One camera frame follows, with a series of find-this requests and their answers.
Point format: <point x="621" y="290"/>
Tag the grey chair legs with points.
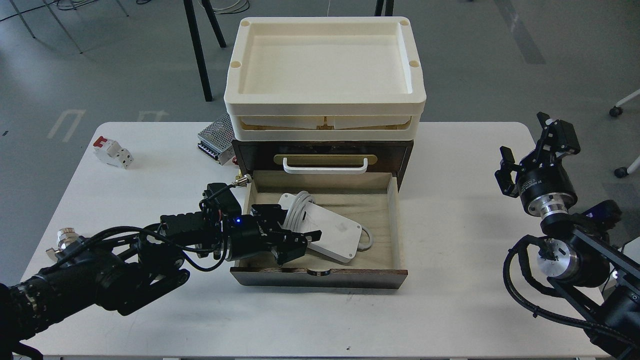
<point x="43" y="20"/>

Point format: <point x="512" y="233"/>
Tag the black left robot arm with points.
<point x="125" y="268"/>

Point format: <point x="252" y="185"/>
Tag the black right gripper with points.
<point x="544" y="180"/>

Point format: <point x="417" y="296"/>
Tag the white drawer handle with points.
<point x="353" y="170"/>

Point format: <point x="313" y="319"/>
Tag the open wooden drawer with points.
<point x="369" y="199"/>

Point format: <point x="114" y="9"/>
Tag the white charger with cable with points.
<point x="341" y="237"/>

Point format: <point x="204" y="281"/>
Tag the metal mesh power supply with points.
<point x="216" y="140"/>

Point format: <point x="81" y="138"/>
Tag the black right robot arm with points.
<point x="574" y="259"/>

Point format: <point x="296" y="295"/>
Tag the cream plastic tray top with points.
<point x="325" y="79"/>

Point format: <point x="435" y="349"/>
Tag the metal valve white cap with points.
<point x="65" y="238"/>

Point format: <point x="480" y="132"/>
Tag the white red circuit breaker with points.
<point x="110" y="152"/>

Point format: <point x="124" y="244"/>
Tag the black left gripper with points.
<point x="260" y="232"/>

